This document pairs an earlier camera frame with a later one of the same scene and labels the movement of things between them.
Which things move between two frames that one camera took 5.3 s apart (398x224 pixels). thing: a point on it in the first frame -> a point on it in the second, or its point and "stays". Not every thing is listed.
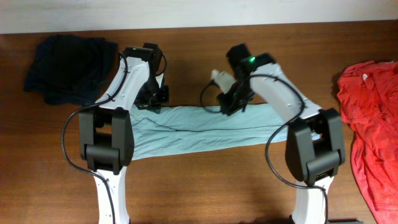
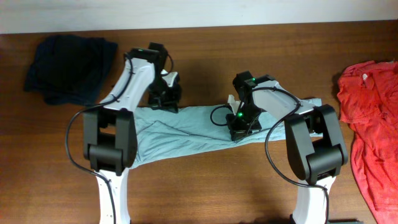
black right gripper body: [235, 98] -> [245, 121]
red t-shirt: [368, 95] stays
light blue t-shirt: [176, 130] stays
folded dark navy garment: [71, 70] stays
